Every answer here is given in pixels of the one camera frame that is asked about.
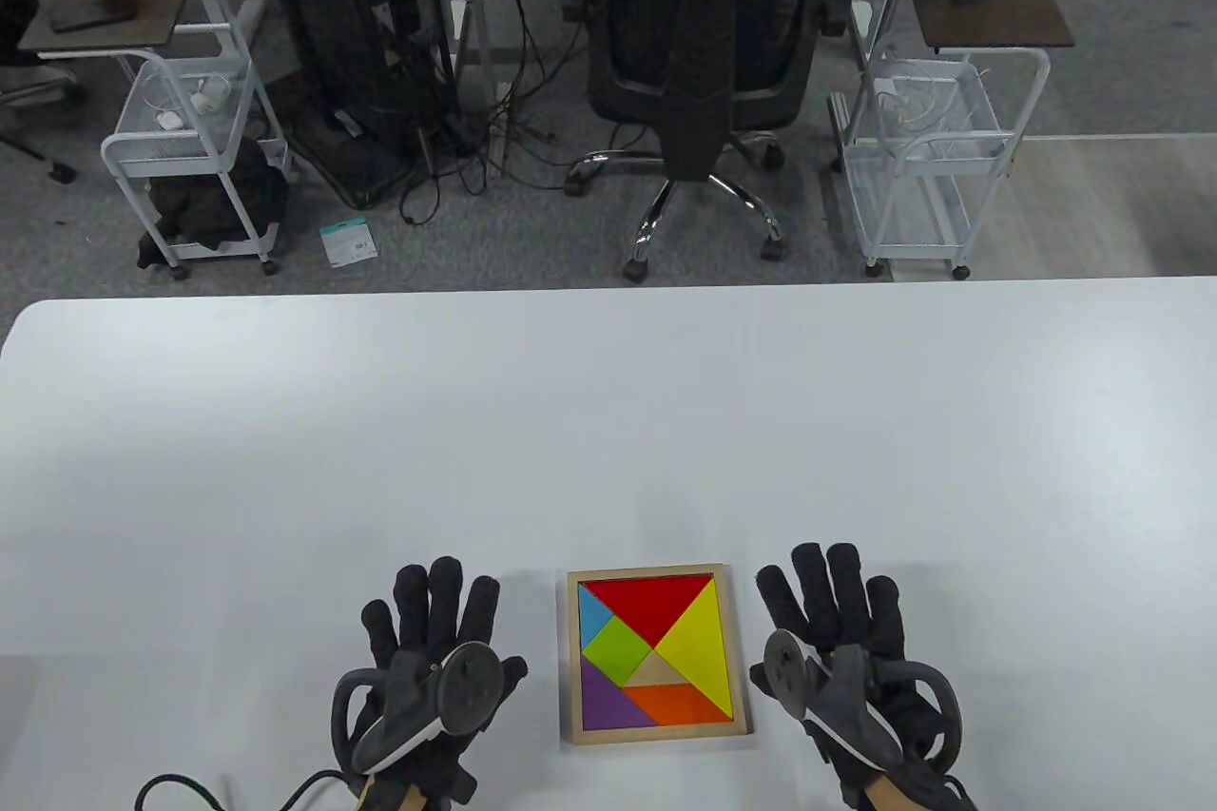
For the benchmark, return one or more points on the person's left hand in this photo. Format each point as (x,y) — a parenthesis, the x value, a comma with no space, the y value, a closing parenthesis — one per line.
(442,597)

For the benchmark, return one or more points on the person's right hand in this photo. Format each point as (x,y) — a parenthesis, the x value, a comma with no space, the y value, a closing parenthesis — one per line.
(837,592)

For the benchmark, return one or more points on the wooden square tray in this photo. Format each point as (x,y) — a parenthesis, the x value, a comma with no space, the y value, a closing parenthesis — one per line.
(742,659)

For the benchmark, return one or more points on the yellow triangle tangram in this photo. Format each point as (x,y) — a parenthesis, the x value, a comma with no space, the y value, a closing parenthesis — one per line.
(704,649)

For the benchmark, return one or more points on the blue small triangle tangram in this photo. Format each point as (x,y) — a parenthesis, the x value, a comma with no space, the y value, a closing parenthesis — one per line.
(591,616)

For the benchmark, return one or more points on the green square tangram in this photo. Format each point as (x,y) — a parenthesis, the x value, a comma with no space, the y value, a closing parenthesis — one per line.
(618,649)

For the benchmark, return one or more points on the red triangle tangram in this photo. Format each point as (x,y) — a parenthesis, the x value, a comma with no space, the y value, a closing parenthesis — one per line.
(647,607)

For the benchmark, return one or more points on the orange parallelogram tangram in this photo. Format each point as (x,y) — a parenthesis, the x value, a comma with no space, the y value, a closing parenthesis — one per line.
(680,704)

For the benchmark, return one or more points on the purple triangle tangram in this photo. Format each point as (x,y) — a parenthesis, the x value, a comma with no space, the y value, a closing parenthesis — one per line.
(604,704)

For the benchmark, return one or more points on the beige small triangle tangram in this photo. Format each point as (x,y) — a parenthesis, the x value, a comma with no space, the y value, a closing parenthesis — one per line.
(654,670)

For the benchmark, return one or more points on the person's right forearm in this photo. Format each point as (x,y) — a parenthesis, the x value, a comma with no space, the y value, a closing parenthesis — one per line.
(892,794)

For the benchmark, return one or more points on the person's left forearm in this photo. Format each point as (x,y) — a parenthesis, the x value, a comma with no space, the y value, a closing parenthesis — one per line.
(399,797)

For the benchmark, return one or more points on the black white hand controller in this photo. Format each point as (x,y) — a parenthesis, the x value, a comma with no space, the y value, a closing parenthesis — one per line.
(784,664)
(471,687)

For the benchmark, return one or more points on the teal white packet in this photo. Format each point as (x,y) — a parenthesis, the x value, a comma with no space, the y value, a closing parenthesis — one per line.
(348,242)

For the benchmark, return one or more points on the black bag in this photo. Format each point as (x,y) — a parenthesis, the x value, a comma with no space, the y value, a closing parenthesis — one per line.
(204,207)

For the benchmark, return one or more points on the black computer tower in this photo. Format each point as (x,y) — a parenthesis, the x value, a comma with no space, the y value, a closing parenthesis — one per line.
(352,69)

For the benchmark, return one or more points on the white charger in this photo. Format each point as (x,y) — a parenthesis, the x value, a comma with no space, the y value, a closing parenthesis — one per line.
(211,96)

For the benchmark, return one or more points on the black office chair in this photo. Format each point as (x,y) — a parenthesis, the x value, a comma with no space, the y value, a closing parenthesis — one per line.
(704,41)

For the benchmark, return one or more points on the grey swivel office chair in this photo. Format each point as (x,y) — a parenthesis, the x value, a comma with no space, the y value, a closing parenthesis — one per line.
(62,173)

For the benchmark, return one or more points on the black phone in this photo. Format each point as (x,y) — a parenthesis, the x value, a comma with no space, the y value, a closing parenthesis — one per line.
(86,20)

